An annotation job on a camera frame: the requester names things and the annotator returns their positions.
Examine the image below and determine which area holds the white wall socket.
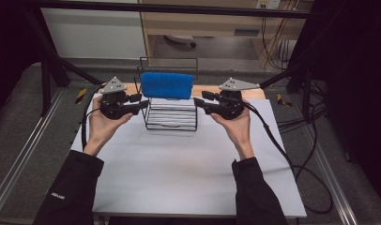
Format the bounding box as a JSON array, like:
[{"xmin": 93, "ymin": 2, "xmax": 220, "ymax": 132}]
[{"xmin": 255, "ymin": 0, "xmax": 282, "ymax": 9}]

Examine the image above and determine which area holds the hanging cable bundle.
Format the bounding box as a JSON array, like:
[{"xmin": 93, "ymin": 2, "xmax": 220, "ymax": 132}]
[{"xmin": 260, "ymin": 17, "xmax": 298, "ymax": 71}]

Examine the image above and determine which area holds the aluminium floor rail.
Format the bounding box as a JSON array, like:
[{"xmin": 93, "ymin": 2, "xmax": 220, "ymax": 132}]
[
  {"xmin": 0, "ymin": 88, "xmax": 68, "ymax": 214},
  {"xmin": 299, "ymin": 125, "xmax": 358, "ymax": 225}
]

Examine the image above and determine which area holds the black curtain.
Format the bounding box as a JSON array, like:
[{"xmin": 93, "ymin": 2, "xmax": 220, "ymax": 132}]
[
  {"xmin": 0, "ymin": 0, "xmax": 44, "ymax": 121},
  {"xmin": 288, "ymin": 0, "xmax": 381, "ymax": 201}
]

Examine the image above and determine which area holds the light wooden desk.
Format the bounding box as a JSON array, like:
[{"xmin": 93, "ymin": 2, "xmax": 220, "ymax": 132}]
[{"xmin": 138, "ymin": 0, "xmax": 314, "ymax": 68}]

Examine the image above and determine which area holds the blue towel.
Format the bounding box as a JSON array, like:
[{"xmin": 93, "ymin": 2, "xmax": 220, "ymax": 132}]
[{"xmin": 140, "ymin": 71, "xmax": 195, "ymax": 100}]

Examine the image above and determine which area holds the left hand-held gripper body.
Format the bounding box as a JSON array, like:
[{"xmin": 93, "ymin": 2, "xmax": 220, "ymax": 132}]
[{"xmin": 99, "ymin": 76, "xmax": 142, "ymax": 121}]

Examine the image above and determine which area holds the white cabinet panel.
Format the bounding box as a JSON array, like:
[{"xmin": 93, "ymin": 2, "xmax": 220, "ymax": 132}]
[{"xmin": 40, "ymin": 7, "xmax": 147, "ymax": 60}]

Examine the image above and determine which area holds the black floor cable bundle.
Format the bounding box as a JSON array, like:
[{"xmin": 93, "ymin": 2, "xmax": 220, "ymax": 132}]
[{"xmin": 276, "ymin": 79, "xmax": 329, "ymax": 133}]

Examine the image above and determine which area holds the black metal frame strut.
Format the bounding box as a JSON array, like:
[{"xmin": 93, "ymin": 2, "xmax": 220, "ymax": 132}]
[
  {"xmin": 257, "ymin": 62, "xmax": 314, "ymax": 123},
  {"xmin": 23, "ymin": 8, "xmax": 103, "ymax": 117}
]

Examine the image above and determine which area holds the black wire rack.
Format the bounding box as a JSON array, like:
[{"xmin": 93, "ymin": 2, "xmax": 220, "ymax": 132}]
[{"xmin": 133, "ymin": 56, "xmax": 199, "ymax": 132}]

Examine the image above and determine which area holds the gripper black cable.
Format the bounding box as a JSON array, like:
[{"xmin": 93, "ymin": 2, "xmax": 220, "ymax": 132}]
[
  {"xmin": 243, "ymin": 101, "xmax": 334, "ymax": 216},
  {"xmin": 81, "ymin": 82, "xmax": 108, "ymax": 151}
]

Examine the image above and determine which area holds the black metal frame crossbar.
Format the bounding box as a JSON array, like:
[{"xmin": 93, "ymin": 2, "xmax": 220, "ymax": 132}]
[{"xmin": 23, "ymin": 0, "xmax": 318, "ymax": 19}]

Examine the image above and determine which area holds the yellow black tape strip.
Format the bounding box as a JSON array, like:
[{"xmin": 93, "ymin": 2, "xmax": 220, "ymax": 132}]
[
  {"xmin": 74, "ymin": 87, "xmax": 88, "ymax": 105},
  {"xmin": 276, "ymin": 93, "xmax": 294, "ymax": 108}
]

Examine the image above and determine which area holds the white table sheet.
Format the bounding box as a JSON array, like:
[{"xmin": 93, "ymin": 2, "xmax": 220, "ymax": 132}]
[{"xmin": 70, "ymin": 93, "xmax": 308, "ymax": 218}]

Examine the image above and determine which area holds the person's right hand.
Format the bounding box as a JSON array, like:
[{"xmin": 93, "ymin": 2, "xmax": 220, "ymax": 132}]
[{"xmin": 209, "ymin": 98, "xmax": 256, "ymax": 161}]

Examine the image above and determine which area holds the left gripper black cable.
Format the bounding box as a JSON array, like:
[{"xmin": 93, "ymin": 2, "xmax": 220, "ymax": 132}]
[{"xmin": 81, "ymin": 82, "xmax": 108, "ymax": 151}]

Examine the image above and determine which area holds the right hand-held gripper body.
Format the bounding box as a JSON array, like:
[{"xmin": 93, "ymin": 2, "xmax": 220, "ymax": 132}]
[{"xmin": 210, "ymin": 77, "xmax": 261, "ymax": 121}]

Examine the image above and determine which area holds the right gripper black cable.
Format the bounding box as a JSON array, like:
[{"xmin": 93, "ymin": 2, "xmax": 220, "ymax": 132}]
[{"xmin": 243, "ymin": 101, "xmax": 334, "ymax": 216}]

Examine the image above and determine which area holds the person's left hand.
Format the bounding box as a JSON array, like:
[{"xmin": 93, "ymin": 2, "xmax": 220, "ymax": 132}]
[{"xmin": 83, "ymin": 95, "xmax": 135, "ymax": 158}]

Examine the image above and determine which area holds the office chair base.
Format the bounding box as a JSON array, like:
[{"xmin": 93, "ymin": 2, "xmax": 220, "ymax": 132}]
[{"xmin": 163, "ymin": 34, "xmax": 198, "ymax": 49}]

